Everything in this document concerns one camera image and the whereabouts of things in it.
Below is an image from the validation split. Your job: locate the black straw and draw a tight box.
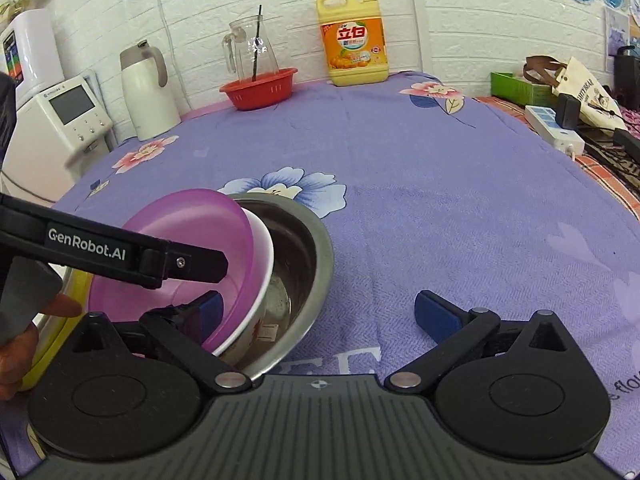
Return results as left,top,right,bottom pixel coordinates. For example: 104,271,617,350
252,5,264,82

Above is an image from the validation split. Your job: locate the white thermos jug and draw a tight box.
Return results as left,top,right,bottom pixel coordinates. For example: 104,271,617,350
120,39,182,142

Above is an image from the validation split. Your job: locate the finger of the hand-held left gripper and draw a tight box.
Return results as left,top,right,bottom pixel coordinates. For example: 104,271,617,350
141,241,230,289

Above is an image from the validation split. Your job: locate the black box device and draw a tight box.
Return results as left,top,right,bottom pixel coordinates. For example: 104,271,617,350
614,45,640,108

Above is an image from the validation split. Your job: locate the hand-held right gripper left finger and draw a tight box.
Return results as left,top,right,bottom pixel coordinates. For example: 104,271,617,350
62,290,253,393

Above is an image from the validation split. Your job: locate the purple floral tablecloth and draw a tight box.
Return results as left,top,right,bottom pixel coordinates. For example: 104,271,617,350
0,70,640,480

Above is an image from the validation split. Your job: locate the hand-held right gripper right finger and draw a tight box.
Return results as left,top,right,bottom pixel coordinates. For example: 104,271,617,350
384,289,573,391

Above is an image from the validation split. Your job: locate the yellow rimmed dish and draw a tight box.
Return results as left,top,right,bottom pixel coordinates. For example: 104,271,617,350
17,267,97,393

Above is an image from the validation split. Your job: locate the purple plastic bowl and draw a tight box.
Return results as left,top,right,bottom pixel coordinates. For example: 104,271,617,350
87,189,261,356

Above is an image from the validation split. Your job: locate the yellow detergent bottle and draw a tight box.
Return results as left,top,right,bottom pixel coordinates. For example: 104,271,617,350
316,0,390,87

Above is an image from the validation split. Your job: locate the red plastic basket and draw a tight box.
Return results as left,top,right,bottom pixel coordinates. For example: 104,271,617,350
219,66,297,112

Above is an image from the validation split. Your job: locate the white ceramic bowl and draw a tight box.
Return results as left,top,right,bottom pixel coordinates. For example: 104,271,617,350
200,207,276,357

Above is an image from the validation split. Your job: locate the glass pitcher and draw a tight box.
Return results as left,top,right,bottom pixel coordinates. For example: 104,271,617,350
221,15,281,83

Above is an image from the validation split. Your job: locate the checkered cloth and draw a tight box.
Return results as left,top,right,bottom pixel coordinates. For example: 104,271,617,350
475,95,640,213

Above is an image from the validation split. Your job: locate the beige paper tote bag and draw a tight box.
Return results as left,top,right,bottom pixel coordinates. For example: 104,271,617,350
524,55,628,132

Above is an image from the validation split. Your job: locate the dark cloth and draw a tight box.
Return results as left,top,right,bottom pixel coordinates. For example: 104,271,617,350
0,72,19,162

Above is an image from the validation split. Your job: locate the wall poster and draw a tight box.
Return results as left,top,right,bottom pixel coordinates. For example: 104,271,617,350
604,6,631,58

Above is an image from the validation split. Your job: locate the green box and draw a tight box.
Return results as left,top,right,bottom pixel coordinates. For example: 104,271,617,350
490,71,556,107

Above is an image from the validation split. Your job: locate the tall white water dispenser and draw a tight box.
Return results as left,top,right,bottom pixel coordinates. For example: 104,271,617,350
0,9,65,111

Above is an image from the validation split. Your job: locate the person's left hand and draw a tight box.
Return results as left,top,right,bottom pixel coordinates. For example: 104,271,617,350
0,295,84,401

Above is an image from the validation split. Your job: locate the black power adapter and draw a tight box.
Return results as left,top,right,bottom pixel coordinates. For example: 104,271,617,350
555,94,581,130

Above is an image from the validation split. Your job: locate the stainless steel bowl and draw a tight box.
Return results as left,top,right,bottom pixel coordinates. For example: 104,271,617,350
217,192,335,382

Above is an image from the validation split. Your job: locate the white appliance with screen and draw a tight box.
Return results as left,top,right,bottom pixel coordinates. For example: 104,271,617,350
0,72,116,206

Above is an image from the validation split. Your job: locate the white power strip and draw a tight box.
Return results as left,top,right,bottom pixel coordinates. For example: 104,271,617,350
525,105,586,155

